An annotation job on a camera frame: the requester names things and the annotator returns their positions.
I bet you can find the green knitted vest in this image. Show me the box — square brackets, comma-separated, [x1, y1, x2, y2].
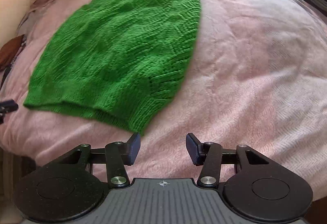
[24, 0, 201, 132]

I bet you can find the brown garment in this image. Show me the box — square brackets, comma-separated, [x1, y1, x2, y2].
[0, 34, 26, 71]

